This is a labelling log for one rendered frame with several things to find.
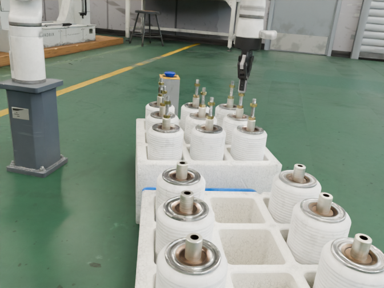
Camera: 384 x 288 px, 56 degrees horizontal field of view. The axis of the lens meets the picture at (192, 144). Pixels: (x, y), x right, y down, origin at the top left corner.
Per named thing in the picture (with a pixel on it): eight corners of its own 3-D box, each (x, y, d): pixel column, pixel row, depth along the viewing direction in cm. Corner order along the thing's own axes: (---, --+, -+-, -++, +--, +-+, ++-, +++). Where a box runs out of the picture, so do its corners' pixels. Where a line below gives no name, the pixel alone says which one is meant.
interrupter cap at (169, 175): (162, 187, 66) (162, 183, 66) (161, 169, 73) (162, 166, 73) (202, 187, 67) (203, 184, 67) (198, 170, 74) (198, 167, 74)
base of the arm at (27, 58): (8, 82, 112) (2, 24, 106) (27, 77, 120) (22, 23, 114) (34, 85, 110) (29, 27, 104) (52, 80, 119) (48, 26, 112)
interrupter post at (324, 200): (318, 215, 61) (322, 199, 59) (312, 208, 63) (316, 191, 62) (332, 216, 61) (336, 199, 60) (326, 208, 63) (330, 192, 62)
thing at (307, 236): (287, 314, 63) (306, 226, 57) (271, 275, 72) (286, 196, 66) (339, 312, 64) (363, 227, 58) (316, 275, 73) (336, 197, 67)
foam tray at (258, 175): (135, 224, 97) (136, 164, 91) (135, 164, 133) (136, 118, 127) (272, 221, 103) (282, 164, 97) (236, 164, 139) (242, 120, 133)
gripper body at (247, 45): (239, 32, 107) (235, 64, 110) (233, 34, 99) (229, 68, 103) (264, 35, 105) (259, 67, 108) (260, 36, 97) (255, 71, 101)
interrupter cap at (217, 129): (190, 127, 100) (190, 124, 99) (212, 124, 103) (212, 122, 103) (204, 136, 94) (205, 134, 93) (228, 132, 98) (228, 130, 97)
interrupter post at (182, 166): (175, 180, 69) (176, 165, 68) (175, 175, 71) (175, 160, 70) (187, 181, 69) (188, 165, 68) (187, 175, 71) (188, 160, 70)
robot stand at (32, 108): (6, 171, 121) (-6, 82, 110) (33, 155, 134) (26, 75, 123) (44, 178, 118) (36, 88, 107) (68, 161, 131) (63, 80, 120)
